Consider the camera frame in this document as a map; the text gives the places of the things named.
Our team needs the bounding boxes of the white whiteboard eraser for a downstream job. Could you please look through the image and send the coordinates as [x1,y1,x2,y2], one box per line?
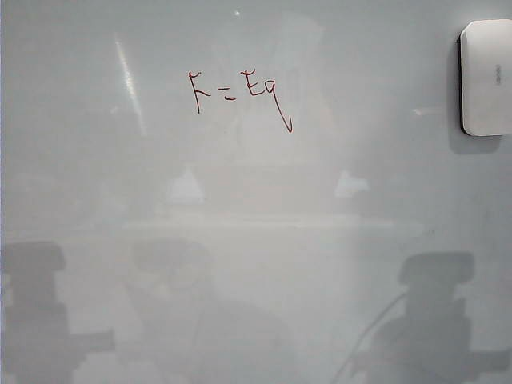
[457,20,512,138]

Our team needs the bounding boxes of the red marker writing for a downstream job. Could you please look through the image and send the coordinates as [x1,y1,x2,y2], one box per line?
[187,70,294,134]

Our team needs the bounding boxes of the grey glossy whiteboard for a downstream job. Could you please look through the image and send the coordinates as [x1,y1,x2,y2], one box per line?
[0,0,512,384]

